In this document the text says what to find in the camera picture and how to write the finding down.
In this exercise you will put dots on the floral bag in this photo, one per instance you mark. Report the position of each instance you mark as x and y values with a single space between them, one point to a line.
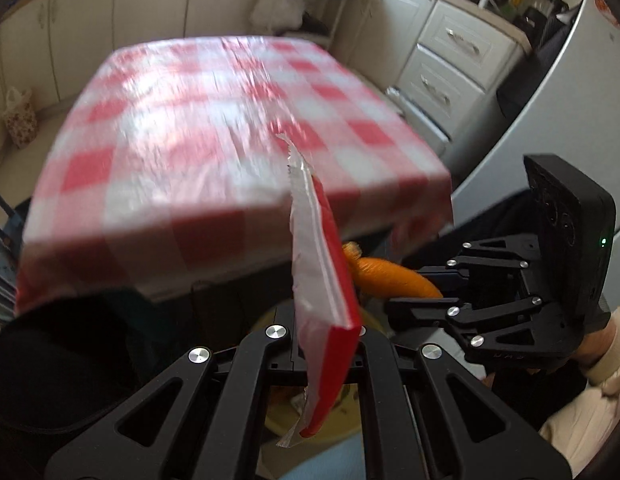
20 120

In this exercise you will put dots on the white cart rack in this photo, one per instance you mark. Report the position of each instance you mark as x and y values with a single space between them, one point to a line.
320 5

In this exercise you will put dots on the cream drawer cabinet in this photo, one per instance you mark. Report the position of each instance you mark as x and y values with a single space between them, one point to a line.
450 55

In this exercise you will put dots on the cream lower cabinets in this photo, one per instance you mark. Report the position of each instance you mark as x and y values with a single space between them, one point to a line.
115 15

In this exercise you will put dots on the person's right forearm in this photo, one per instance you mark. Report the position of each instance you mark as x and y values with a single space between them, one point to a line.
590 410

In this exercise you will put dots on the orange peel with stem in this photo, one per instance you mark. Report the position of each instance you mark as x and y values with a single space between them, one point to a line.
395 275

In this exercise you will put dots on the red snack wrapper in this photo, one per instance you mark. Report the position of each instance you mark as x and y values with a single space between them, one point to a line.
325 300

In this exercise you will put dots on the yellow bin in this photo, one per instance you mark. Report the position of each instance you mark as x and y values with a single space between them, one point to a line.
282 417

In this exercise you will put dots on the black hanging bag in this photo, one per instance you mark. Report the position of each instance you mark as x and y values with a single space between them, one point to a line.
535 70

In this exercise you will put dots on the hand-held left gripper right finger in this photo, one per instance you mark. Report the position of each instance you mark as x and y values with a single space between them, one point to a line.
377 360

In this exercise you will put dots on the red white checked tablecloth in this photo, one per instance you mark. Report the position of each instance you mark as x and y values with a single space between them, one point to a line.
190 150

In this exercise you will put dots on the bulging white plastic bag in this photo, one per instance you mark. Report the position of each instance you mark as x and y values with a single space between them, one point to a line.
277 10

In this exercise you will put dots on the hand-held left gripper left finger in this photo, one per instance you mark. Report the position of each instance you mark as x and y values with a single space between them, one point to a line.
270 360

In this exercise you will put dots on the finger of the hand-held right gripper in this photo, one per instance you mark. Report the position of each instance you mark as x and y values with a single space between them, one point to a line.
490 247
420 310

